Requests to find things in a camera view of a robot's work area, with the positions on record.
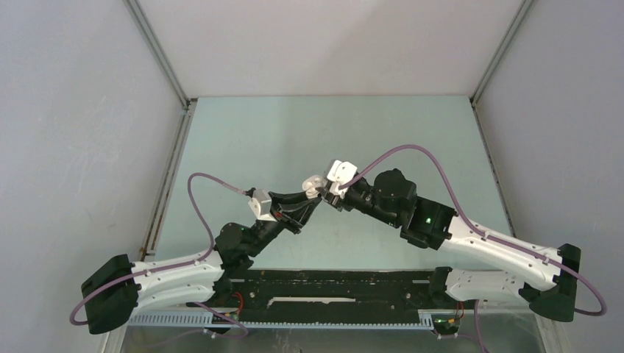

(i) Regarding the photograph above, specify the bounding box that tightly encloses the aluminium rail frame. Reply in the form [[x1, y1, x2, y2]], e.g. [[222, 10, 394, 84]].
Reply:
[[104, 278, 571, 353]]

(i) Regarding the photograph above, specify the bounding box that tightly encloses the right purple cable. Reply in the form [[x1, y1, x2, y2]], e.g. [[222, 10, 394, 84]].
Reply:
[[338, 143, 609, 353]]

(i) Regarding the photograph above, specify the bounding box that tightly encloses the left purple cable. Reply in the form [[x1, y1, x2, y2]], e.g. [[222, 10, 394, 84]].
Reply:
[[68, 173, 252, 340]]

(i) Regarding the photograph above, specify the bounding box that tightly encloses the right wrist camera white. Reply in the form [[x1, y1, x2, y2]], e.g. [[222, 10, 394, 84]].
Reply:
[[325, 160, 358, 199]]

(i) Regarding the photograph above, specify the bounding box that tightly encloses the white earbud charging case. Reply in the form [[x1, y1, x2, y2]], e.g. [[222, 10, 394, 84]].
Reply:
[[302, 175, 327, 199]]

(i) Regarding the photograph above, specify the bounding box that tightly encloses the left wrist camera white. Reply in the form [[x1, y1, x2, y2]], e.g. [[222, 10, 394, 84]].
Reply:
[[248, 189, 276, 221]]

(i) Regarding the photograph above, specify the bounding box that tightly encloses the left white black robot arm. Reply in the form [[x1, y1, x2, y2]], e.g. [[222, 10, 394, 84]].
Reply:
[[81, 190, 322, 335]]

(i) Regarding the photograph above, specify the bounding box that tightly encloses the purple cable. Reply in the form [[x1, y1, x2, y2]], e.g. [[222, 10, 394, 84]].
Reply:
[[338, 143, 609, 353], [68, 173, 252, 340]]

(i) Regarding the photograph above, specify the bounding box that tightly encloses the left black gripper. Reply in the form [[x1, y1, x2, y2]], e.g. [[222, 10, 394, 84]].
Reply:
[[245, 190, 321, 257]]

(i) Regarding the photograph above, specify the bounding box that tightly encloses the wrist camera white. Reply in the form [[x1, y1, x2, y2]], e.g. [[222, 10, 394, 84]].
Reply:
[[325, 160, 358, 199], [248, 189, 276, 221]]

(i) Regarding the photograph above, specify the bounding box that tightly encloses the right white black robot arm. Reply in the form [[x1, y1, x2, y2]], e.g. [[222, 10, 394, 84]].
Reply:
[[324, 161, 581, 322]]

